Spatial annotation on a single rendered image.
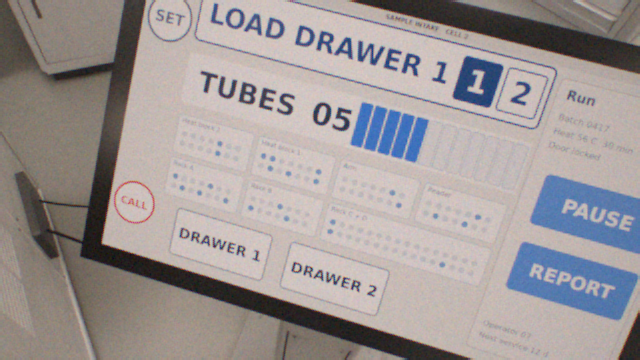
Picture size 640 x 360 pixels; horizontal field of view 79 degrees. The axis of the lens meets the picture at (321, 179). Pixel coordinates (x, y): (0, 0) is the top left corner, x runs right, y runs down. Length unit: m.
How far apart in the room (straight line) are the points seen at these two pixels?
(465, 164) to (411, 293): 0.12
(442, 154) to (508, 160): 0.05
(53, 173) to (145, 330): 0.81
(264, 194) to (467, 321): 0.21
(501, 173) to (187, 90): 0.28
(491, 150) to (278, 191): 0.18
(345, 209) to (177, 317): 1.15
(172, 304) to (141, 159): 1.10
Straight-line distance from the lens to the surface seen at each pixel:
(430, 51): 0.35
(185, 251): 0.40
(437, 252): 0.36
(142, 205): 0.40
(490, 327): 0.40
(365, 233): 0.35
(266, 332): 1.37
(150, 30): 0.40
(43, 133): 2.12
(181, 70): 0.38
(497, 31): 0.36
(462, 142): 0.35
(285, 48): 0.35
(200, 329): 1.42
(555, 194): 0.38
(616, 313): 0.43
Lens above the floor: 1.33
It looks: 49 degrees down
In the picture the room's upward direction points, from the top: 11 degrees clockwise
